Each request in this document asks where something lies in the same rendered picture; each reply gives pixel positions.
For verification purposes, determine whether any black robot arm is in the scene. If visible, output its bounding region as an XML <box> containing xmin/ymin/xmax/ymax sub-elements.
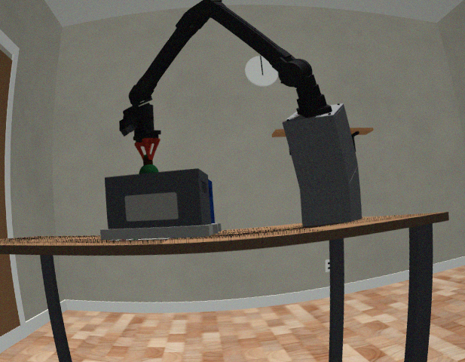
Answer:
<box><xmin>119</xmin><ymin>0</ymin><xmax>332</xmax><ymax>136</ymax></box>

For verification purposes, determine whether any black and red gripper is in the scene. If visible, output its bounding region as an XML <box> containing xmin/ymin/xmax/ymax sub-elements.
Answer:
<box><xmin>133</xmin><ymin>118</ymin><xmax>161</xmax><ymax>160</ymax></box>

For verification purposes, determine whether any green bottle with pale green label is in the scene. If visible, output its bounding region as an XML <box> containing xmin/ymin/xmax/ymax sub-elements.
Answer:
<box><xmin>139</xmin><ymin>155</ymin><xmax>159</xmax><ymax>173</ymax></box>

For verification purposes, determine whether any dark grey crate with dividers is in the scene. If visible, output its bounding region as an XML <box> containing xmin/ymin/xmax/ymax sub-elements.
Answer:
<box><xmin>105</xmin><ymin>169</ymin><xmax>211</xmax><ymax>229</ymax></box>

